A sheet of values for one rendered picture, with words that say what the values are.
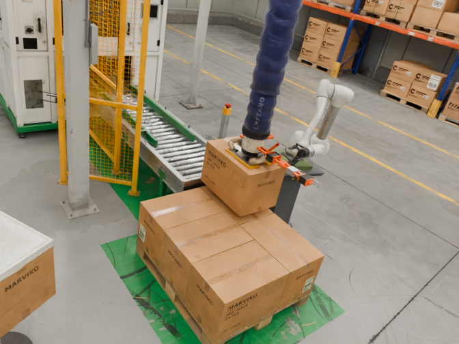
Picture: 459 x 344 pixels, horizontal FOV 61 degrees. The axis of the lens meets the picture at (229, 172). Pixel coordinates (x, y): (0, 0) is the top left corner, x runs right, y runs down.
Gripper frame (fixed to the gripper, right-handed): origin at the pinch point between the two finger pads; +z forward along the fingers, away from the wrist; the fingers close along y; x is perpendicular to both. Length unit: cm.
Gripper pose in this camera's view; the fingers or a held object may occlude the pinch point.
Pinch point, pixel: (287, 155)
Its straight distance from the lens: 312.2
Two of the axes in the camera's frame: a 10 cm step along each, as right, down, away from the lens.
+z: -7.9, 1.7, -5.8
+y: -1.8, 8.5, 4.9
